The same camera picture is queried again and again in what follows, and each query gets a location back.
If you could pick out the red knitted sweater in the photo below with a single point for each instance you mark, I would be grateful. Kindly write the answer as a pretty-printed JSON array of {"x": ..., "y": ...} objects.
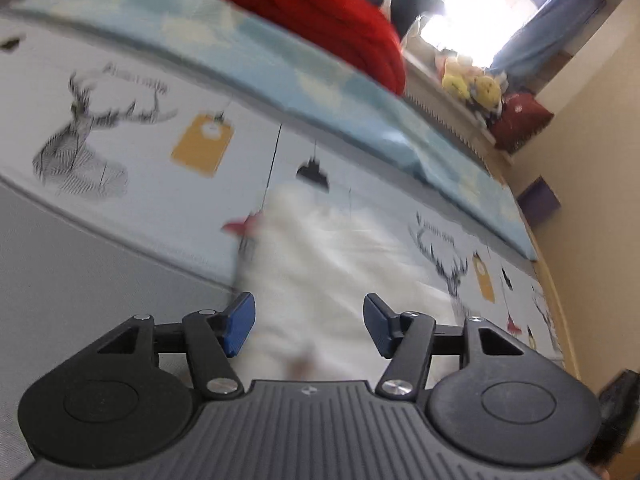
[{"x": 356, "y": 31}]

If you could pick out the red bag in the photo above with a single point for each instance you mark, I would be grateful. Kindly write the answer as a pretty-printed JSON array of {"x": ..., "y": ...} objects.
[{"x": 522, "y": 117}]

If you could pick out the black object at right edge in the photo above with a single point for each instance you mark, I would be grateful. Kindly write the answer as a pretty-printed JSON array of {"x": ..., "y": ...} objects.
[{"x": 619, "y": 406}]

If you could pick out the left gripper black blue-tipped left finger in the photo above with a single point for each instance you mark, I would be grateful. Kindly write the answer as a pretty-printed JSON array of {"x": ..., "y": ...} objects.
[{"x": 135, "y": 390}]

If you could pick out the yellow plush toy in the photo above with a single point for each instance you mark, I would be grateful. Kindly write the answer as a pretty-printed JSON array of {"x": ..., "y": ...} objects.
[{"x": 471, "y": 85}]

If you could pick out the deer print bed sheet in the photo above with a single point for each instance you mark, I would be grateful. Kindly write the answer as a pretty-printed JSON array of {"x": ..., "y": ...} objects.
[{"x": 169, "y": 168}]

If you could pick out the white headboard shelf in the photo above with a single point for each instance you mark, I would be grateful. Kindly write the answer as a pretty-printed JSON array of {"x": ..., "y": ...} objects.
[{"x": 447, "y": 115}]

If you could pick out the light blue cloud blanket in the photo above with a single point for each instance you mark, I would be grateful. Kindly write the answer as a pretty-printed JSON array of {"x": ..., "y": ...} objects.
[{"x": 248, "y": 54}]

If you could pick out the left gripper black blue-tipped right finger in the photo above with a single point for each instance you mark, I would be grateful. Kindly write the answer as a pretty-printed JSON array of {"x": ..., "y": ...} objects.
[{"x": 482, "y": 390}]

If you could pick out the blue curtain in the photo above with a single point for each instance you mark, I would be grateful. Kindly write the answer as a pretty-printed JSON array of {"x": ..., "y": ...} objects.
[{"x": 555, "y": 24}]

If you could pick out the purple box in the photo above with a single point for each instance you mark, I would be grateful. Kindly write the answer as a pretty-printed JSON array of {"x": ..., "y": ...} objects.
[{"x": 538, "y": 202}]

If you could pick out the white small garment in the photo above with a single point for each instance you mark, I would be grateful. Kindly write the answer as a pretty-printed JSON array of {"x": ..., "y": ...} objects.
[{"x": 309, "y": 266}]

